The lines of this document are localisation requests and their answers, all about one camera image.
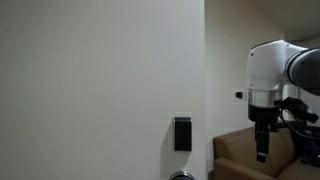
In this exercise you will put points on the brown sofa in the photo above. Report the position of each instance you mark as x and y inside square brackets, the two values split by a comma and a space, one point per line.
[240, 150]

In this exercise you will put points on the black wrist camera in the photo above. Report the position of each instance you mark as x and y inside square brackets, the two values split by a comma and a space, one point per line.
[298, 108]

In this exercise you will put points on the white room door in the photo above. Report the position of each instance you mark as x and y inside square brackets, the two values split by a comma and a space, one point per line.
[83, 83]

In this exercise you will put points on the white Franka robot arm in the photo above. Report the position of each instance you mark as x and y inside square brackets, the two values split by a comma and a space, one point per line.
[266, 66]

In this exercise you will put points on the black inside lock box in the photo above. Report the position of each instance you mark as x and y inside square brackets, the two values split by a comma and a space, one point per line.
[182, 133]

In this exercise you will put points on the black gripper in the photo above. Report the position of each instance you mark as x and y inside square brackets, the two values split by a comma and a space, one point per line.
[264, 113]

